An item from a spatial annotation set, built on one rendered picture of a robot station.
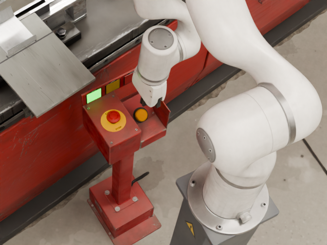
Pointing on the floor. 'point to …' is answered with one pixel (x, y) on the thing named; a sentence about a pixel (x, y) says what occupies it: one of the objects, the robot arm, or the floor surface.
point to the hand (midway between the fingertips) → (146, 99)
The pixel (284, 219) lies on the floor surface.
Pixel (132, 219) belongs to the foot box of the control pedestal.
